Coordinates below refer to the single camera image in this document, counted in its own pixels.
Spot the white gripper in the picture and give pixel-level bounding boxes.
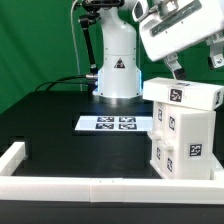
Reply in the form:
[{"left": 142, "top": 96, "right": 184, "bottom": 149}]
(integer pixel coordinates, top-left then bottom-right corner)
[{"left": 132, "top": 0, "right": 224, "bottom": 80}]

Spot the black cable bundle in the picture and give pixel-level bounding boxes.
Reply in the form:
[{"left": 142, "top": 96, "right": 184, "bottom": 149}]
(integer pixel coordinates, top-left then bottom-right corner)
[{"left": 35, "top": 75, "right": 98, "bottom": 92}]

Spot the small white tagged box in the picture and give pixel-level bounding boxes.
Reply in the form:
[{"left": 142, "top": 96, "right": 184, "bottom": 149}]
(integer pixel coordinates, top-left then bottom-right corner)
[{"left": 143, "top": 77, "right": 224, "bottom": 111}]

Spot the white U-shaped fence frame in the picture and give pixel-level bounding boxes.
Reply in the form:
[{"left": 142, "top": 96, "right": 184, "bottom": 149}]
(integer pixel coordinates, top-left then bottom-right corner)
[{"left": 0, "top": 142, "right": 224, "bottom": 205}]

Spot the white cabinet body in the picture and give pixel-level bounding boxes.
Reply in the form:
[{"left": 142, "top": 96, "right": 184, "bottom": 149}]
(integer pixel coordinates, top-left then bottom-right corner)
[{"left": 150, "top": 103, "right": 216, "bottom": 180}]

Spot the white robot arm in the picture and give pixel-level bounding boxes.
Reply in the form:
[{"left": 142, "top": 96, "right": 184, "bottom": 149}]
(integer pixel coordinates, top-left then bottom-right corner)
[{"left": 93, "top": 0, "right": 224, "bottom": 104}]

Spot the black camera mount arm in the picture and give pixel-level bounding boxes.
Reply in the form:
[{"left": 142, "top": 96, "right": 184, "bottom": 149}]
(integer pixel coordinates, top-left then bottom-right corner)
[{"left": 77, "top": 0, "right": 124, "bottom": 75}]

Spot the white fiducial marker sheet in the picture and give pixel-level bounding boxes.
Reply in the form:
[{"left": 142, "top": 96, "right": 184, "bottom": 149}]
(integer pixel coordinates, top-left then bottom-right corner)
[{"left": 75, "top": 116, "right": 153, "bottom": 132}]

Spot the white cabinet door panel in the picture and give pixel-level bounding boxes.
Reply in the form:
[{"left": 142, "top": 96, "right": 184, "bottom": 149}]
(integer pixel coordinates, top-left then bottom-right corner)
[
  {"left": 164, "top": 106, "right": 177, "bottom": 178},
  {"left": 148, "top": 102, "right": 165, "bottom": 169}
]

